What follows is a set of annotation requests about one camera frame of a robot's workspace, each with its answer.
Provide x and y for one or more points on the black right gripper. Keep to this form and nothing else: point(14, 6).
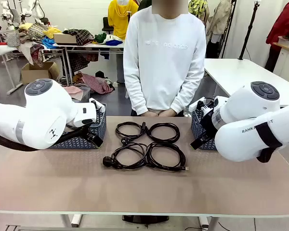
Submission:
point(207, 127)

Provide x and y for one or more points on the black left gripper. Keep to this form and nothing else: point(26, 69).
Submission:
point(88, 133)

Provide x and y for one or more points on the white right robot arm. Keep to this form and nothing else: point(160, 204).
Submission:
point(243, 115)

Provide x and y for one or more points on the person's left forearm white sleeve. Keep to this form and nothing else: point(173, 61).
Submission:
point(187, 93)

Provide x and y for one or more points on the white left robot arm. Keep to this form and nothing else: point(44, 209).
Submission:
point(38, 120)

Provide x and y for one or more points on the person's left hand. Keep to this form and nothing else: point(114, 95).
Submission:
point(169, 113)

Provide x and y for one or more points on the person's right hand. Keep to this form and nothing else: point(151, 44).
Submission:
point(154, 113)

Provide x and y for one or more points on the blue-grey plastic lattice basket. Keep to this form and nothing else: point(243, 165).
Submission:
point(195, 127)
point(102, 125)

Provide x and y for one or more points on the pink checkered cloth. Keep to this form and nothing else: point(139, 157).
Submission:
point(73, 91)

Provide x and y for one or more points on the red checkered cloth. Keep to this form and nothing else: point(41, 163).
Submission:
point(96, 84)

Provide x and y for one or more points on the white table leg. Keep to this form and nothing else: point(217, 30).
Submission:
point(204, 222)
point(75, 220)

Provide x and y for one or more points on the person in white sweatshirt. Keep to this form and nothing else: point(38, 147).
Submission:
point(163, 72)

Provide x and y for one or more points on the open cardboard box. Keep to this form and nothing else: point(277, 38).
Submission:
point(38, 74)

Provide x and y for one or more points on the black base under table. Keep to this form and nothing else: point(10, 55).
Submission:
point(144, 218)

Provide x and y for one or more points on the white clothes table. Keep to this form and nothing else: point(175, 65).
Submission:
point(86, 47)

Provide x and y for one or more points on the blue garment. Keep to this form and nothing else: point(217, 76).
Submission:
point(114, 42)

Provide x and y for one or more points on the green garment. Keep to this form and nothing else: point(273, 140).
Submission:
point(100, 38)

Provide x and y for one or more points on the cardboard box among clothes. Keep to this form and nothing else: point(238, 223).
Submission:
point(62, 39)

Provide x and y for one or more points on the bright blue cloth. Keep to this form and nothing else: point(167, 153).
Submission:
point(48, 43)

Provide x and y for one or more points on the black tripod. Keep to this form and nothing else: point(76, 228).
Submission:
point(246, 41)

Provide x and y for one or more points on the black office chair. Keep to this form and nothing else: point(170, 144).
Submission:
point(106, 24)

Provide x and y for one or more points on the yellow cloth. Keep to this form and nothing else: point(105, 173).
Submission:
point(51, 32)

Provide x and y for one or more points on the yellow hoodie on mannequin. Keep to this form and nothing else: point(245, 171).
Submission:
point(120, 19)

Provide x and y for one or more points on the beige hanging coat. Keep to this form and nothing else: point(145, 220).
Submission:
point(219, 21)

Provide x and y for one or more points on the mixed clothes pile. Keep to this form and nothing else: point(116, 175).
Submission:
point(29, 31)

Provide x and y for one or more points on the white padded ironing table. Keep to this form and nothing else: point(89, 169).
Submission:
point(4, 49)

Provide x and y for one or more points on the yellow patterned shirt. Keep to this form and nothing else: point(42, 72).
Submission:
point(197, 7)

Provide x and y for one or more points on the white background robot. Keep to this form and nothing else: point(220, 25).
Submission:
point(7, 7)
point(36, 4)

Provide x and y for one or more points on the red jacket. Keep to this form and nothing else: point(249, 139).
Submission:
point(286, 21)

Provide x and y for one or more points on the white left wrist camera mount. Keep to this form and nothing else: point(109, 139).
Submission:
point(100, 106)

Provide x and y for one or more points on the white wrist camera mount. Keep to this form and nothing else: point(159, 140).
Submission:
point(195, 104)
point(100, 106)

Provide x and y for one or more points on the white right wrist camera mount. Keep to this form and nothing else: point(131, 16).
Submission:
point(195, 104)

